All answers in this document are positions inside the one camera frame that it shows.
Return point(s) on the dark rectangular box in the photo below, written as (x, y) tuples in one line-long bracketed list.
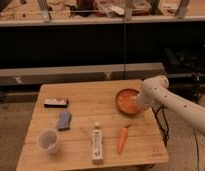
[(56, 102)]

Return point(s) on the clear plastic cup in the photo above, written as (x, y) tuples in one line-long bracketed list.
[(48, 141)]

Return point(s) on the wooden folding table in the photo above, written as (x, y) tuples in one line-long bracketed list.
[(91, 102)]

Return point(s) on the blue sponge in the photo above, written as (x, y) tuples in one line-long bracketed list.
[(64, 121)]

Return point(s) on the long metal shelf rack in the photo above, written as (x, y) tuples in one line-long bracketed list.
[(44, 41)]

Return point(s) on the orange toy carrot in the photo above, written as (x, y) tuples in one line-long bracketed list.
[(122, 138)]

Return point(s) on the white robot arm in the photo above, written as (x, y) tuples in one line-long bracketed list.
[(156, 89)]

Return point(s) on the white tube with cap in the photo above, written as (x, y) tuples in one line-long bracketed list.
[(97, 144)]

